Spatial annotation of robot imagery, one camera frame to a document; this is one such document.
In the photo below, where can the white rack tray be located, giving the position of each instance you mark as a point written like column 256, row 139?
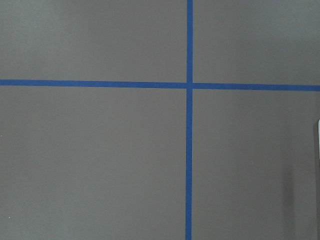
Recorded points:
column 318, row 137

